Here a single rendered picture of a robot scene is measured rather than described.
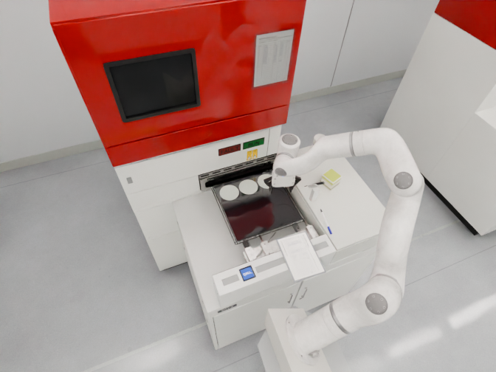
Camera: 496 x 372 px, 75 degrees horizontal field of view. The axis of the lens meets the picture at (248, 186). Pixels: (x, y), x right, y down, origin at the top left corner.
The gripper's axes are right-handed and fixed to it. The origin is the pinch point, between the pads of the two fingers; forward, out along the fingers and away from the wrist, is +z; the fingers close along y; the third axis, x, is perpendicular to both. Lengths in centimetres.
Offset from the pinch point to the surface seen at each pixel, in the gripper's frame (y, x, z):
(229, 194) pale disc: -23.1, 11.5, 17.0
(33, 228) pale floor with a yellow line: -176, 57, 107
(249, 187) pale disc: -12.3, 15.1, 17.0
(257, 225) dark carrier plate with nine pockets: -11.1, -8.4, 16.9
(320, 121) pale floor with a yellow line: 83, 169, 108
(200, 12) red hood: -31, 17, -72
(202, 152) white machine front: -35.4, 20.4, -6.0
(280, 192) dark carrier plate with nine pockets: 3.4, 11.0, 17.1
